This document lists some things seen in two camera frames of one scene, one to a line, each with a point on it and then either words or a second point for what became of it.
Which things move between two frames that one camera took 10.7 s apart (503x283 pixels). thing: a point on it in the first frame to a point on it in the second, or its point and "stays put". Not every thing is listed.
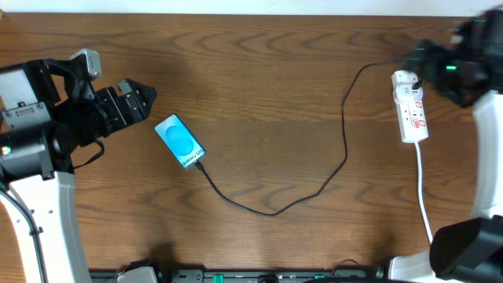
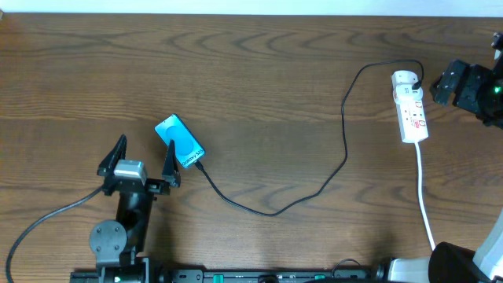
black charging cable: [287, 209] stays put
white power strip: [412, 115] stays put
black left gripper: [116, 120] to [168, 174]
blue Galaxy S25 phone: [179, 141] stays put
